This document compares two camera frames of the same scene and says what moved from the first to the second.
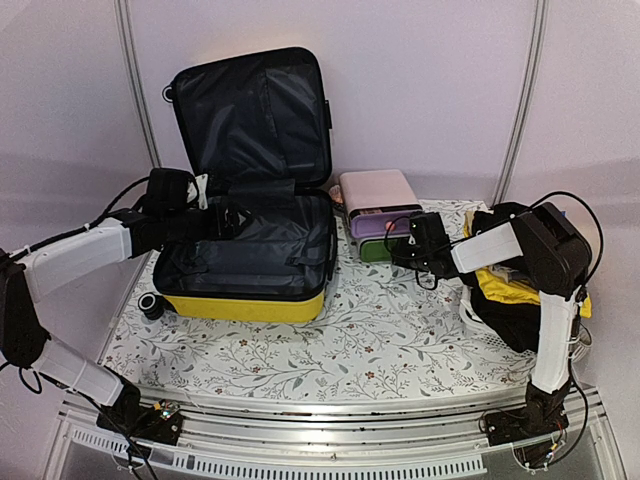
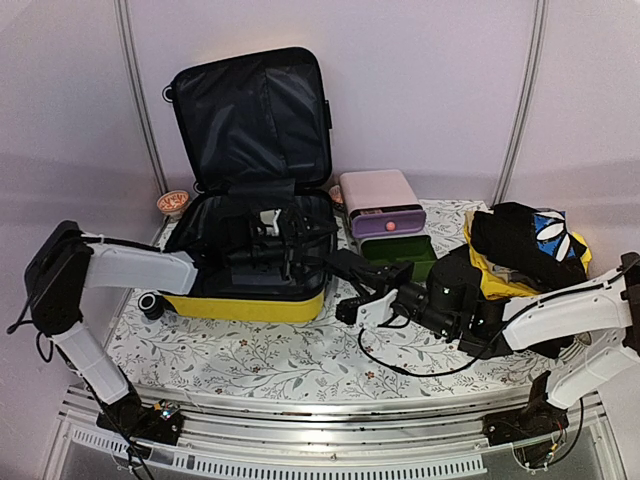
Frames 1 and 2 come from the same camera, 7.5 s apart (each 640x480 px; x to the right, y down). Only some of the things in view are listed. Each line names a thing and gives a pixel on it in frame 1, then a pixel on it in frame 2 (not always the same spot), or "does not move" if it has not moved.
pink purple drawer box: (378, 202) does not move
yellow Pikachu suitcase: (257, 131) does not move
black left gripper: (218, 229) → (292, 244)
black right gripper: (400, 258) → (387, 275)
